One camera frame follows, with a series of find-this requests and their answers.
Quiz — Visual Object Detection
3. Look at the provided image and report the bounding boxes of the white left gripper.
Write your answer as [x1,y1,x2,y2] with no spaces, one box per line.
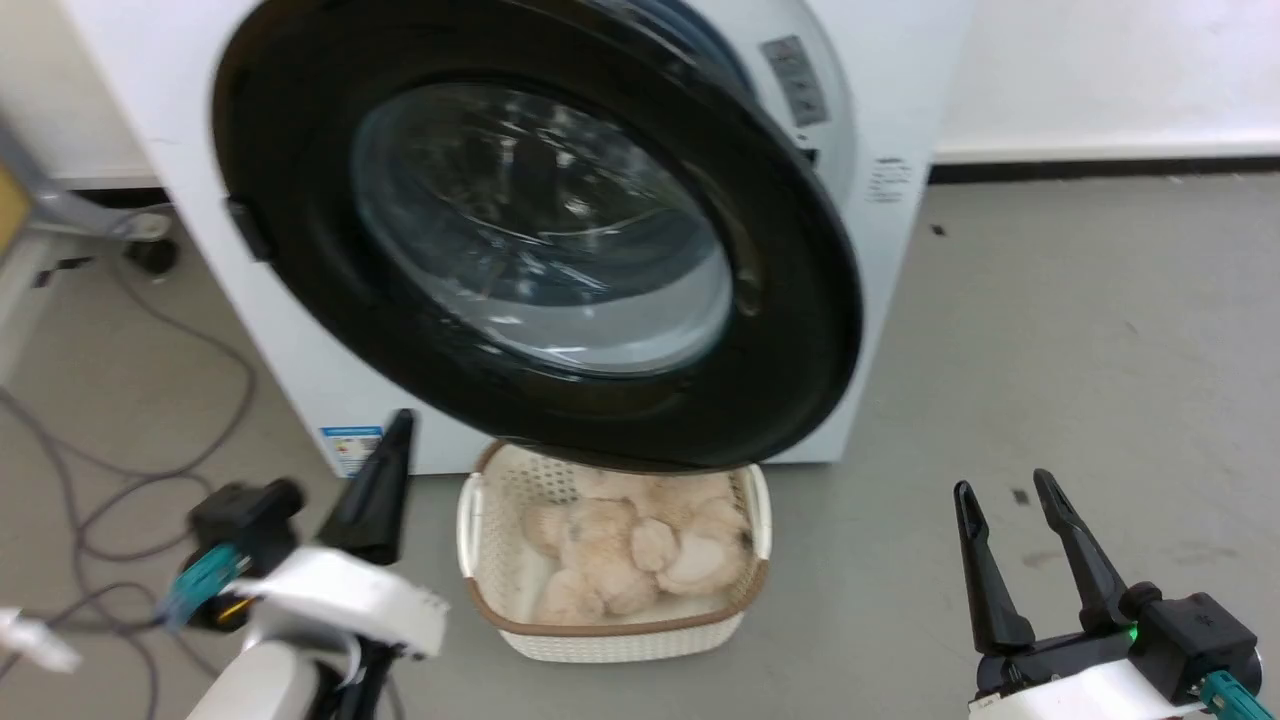
[233,408,449,662]

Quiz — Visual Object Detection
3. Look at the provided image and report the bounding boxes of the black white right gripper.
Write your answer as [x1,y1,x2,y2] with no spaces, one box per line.
[952,468,1208,720]

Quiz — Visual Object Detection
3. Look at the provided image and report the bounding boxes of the black round washing machine door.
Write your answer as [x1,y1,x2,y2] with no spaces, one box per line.
[210,0,866,474]

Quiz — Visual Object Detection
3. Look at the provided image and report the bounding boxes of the white washing machine body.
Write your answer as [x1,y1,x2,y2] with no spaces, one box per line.
[60,0,976,477]

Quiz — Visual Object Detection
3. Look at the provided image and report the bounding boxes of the blue energy label sticker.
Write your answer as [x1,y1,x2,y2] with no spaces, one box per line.
[320,425,386,478]

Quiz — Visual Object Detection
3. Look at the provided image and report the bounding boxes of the beige plush toy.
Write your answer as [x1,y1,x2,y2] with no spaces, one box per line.
[520,468,757,627]

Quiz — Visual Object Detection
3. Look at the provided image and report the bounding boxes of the white laundry basket brown rim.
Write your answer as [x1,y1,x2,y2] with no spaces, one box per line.
[456,440,774,665]

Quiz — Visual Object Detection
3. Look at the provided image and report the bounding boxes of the grey looped floor cable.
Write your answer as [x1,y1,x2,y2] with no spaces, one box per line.
[75,255,259,563]

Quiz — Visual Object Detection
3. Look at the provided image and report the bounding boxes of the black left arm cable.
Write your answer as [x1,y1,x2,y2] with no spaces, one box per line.
[318,640,403,720]

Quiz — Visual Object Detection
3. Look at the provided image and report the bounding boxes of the grey long floor cable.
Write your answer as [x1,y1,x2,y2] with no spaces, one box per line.
[0,385,223,720]

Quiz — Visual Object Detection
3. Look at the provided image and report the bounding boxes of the grey metal frame with caster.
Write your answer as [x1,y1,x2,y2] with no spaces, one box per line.
[0,110,183,386]

